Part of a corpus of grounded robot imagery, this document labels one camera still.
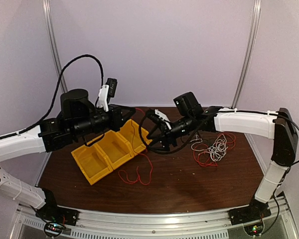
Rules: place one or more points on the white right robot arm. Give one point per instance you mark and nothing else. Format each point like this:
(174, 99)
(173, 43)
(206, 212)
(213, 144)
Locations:
(276, 126)

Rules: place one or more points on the aluminium front rail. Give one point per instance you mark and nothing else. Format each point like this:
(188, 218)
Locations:
(214, 224)

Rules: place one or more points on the yellow middle bin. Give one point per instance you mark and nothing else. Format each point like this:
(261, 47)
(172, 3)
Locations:
(117, 149)

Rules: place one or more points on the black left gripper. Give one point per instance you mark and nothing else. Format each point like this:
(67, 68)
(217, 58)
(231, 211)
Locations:
(117, 121)

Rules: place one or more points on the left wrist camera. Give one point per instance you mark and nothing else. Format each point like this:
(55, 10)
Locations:
(106, 92)

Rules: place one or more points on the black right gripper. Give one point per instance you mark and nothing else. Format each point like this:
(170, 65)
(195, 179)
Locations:
(165, 132)

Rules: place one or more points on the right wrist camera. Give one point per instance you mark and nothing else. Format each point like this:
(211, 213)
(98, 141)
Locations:
(159, 117)

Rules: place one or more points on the controller board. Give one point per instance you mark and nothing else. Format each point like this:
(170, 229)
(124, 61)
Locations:
(254, 230)
(52, 229)

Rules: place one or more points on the yellow bin near front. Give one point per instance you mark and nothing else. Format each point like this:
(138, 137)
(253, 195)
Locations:
(93, 163)

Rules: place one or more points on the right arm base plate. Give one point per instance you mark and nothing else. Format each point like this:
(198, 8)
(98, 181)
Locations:
(247, 214)

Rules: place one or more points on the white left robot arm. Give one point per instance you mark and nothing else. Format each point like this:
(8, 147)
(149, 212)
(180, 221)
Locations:
(77, 119)

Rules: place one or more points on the aluminium corner post right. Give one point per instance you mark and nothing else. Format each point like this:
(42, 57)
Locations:
(254, 27)

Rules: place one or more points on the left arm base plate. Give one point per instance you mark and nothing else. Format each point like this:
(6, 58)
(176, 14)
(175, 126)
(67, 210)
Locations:
(54, 213)

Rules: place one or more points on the right controller board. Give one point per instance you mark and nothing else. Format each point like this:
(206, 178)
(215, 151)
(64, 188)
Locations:
(254, 230)

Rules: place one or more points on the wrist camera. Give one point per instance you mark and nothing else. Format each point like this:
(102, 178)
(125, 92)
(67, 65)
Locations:
(159, 117)
(106, 92)

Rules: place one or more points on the left controller board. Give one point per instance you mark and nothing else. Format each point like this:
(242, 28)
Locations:
(52, 229)

